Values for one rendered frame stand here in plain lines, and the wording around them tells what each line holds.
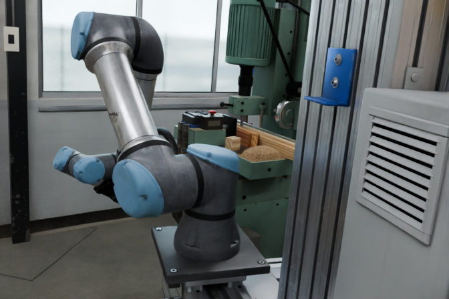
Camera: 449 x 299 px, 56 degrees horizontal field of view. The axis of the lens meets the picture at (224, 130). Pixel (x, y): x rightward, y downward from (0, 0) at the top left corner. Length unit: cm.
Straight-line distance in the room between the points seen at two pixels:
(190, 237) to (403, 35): 59
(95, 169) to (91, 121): 161
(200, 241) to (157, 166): 20
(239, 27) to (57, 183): 172
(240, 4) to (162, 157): 89
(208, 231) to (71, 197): 208
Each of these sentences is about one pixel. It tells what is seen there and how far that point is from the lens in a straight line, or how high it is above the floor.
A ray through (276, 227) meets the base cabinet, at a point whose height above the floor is 60.
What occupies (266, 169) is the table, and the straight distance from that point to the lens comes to 142.
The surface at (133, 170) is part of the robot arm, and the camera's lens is 80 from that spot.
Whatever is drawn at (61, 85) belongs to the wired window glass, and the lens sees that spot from 281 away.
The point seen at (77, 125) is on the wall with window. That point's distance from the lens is 280.
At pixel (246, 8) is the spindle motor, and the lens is 159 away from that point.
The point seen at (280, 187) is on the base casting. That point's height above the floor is 76.
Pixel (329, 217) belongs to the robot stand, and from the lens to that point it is 74.
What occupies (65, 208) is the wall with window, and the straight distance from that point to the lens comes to 295.
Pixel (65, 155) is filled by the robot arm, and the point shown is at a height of 92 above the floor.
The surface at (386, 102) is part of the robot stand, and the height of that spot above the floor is 122.
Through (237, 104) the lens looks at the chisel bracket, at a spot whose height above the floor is 104.
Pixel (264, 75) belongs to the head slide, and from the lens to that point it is 172.
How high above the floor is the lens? 127
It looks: 12 degrees down
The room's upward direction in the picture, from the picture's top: 5 degrees clockwise
